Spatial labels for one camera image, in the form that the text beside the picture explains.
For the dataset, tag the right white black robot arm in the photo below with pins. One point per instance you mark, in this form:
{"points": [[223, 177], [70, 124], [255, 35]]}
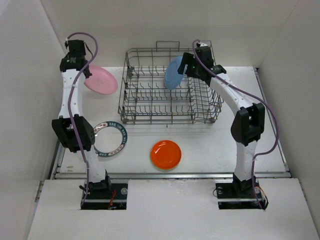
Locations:
{"points": [[249, 117]]}

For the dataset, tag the white plate teal lettered rim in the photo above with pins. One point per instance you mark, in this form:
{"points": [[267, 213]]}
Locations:
{"points": [[120, 128]]}

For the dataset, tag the right aluminium rail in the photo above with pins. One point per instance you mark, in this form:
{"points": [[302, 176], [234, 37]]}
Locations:
{"points": [[271, 120]]}

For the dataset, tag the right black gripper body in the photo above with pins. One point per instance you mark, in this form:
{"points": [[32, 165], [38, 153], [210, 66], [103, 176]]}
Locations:
{"points": [[193, 67]]}

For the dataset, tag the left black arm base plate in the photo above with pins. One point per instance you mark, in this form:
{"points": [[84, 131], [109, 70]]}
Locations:
{"points": [[116, 199]]}

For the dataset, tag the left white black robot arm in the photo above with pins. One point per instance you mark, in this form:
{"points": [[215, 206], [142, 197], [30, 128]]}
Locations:
{"points": [[72, 129]]}

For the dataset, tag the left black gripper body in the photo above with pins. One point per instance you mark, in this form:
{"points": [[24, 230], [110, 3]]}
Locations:
{"points": [[88, 73]]}

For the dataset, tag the blue plate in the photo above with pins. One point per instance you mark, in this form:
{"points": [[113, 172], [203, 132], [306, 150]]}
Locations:
{"points": [[172, 78]]}

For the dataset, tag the small orange plate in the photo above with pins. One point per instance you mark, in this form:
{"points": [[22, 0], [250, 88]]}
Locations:
{"points": [[166, 155]]}

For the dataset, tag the grey wire dish rack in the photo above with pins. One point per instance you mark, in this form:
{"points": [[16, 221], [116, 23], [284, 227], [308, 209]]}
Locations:
{"points": [[144, 98]]}

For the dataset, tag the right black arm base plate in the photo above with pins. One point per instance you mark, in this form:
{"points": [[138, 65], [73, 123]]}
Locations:
{"points": [[230, 198]]}

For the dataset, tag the pink plate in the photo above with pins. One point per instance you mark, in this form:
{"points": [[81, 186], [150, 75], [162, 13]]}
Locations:
{"points": [[101, 81]]}

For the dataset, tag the front aluminium rail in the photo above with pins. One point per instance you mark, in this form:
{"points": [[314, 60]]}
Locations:
{"points": [[170, 176]]}

